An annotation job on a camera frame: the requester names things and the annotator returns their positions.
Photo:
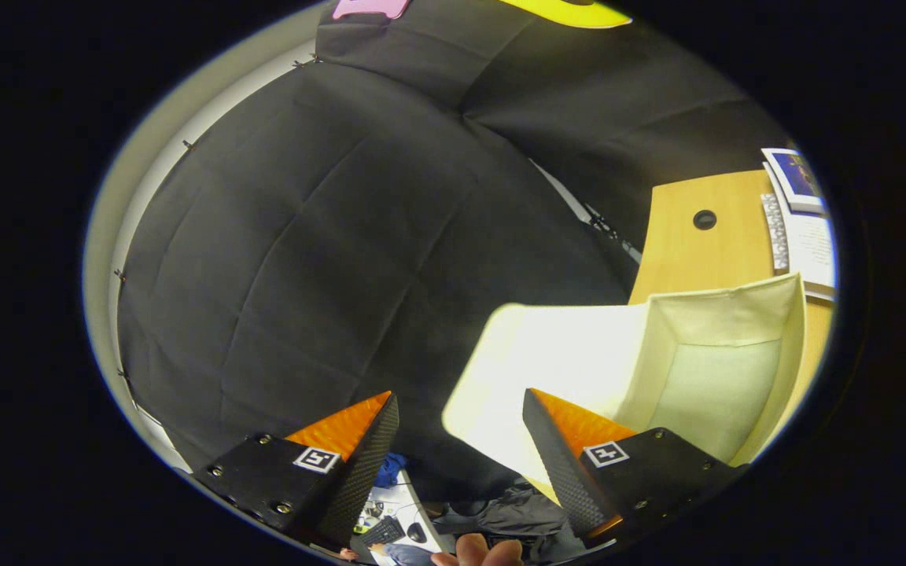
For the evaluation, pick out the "cream fabric storage box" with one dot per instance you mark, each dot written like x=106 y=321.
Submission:
x=705 y=377

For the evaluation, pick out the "black keyboard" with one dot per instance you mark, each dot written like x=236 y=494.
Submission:
x=382 y=532

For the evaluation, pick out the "cluttered white desk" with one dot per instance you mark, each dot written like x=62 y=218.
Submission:
x=398 y=503

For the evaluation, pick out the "black computer mouse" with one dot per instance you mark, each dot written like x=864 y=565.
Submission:
x=417 y=532

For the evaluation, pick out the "white book with blue picture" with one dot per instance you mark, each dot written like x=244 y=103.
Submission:
x=797 y=177

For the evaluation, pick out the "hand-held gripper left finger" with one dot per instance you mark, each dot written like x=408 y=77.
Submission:
x=362 y=472

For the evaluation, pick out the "dark cloth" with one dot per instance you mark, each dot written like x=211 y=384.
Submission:
x=508 y=515

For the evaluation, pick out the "small blue item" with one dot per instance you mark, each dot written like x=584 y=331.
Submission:
x=390 y=470

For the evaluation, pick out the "white book with text cover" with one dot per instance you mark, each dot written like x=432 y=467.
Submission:
x=808 y=244

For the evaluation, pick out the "black backdrop cloth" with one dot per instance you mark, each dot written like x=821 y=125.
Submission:
x=303 y=275

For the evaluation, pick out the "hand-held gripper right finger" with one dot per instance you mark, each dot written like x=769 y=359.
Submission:
x=559 y=472

